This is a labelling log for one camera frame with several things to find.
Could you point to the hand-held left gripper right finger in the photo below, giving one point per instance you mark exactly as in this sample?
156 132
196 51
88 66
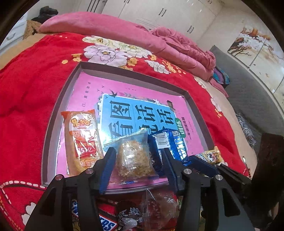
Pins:
172 175

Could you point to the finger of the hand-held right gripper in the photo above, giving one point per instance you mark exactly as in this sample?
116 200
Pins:
204 164
235 175

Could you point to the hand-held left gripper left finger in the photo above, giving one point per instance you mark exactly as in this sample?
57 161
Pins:
107 171

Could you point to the yellow snack packet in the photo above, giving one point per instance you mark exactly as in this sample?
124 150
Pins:
212 155

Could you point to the clear meat floss pastry packet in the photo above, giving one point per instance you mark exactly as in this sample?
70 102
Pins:
133 160

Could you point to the blue biscuit packet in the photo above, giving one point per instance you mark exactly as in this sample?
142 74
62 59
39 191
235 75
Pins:
175 144

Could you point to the orange bread packet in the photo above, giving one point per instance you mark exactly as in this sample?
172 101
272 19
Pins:
82 137

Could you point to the brown chocolate bar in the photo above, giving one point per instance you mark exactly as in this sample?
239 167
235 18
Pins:
106 222

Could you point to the shallow grey cardboard box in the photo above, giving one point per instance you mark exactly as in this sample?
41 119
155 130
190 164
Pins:
57 111

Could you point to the dark patterned cloth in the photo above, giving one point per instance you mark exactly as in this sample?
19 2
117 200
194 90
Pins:
246 131

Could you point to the brown wrapped candy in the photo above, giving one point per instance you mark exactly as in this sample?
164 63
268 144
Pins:
128 215

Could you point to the grey padded headboard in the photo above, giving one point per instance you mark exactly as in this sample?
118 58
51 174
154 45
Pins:
248 93

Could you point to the colourful clothes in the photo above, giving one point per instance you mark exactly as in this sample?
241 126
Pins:
221 76

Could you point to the crumpled pink quilt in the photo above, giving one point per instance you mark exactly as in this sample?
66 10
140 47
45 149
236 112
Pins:
188 51

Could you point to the folded pink duvet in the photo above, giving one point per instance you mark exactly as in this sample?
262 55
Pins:
111 28

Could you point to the white wardrobe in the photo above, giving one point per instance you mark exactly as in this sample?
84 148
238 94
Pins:
177 15

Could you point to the brown fuzzy cloth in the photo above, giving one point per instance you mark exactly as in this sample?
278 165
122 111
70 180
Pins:
32 30

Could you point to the white drawer chest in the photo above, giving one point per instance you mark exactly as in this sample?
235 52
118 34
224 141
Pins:
13 35

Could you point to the black bag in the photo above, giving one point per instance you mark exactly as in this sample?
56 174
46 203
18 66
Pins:
47 14

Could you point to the flower wall painting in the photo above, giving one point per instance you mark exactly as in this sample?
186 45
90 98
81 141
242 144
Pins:
255 48

